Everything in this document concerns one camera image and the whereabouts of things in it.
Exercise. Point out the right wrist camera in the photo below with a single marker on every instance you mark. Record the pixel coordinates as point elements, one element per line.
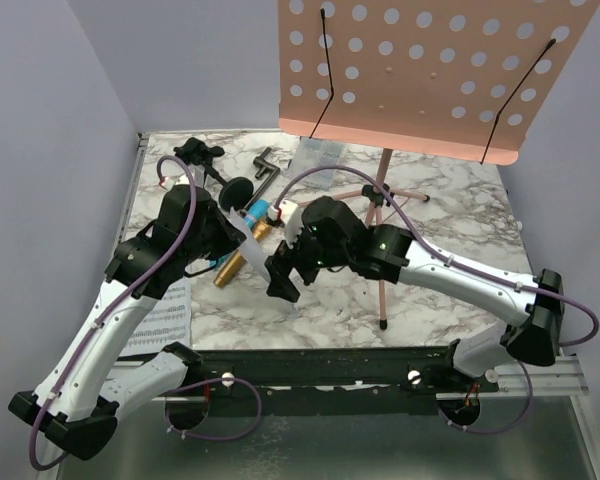
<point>288,217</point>

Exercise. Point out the clear plastic compartment box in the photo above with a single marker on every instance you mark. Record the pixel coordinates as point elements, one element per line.
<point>312,153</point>

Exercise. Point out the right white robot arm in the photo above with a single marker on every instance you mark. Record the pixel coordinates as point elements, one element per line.
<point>527,311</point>

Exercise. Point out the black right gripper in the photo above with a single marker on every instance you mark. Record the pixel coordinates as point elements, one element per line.
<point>281,279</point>

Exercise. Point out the black round-base mic stand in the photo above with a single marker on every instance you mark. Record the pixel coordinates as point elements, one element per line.
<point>235,193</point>

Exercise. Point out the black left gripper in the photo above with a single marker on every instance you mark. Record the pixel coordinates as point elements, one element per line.
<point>227,230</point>

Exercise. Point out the gold toy microphone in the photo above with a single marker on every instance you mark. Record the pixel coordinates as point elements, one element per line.
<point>237,260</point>

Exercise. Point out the black mic clip stand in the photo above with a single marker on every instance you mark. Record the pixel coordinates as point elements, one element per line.
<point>198,153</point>

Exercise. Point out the dark metal drum key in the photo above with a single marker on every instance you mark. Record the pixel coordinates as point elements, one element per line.
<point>266,172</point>

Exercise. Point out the pink perforated music stand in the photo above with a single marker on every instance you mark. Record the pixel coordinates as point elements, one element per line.
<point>459,79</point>

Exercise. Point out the aluminium extrusion frame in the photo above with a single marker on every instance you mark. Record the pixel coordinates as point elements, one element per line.
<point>79,405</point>

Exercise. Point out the sheet music page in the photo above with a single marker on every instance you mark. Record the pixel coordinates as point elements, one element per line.
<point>168,322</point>
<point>256,254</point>

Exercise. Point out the blue toy microphone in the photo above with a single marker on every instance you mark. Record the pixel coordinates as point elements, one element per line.
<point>251,217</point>

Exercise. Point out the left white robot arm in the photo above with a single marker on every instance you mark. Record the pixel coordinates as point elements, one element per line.
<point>77,407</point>

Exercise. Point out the black mounting base rail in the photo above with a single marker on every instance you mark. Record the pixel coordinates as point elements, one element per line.
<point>321,382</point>

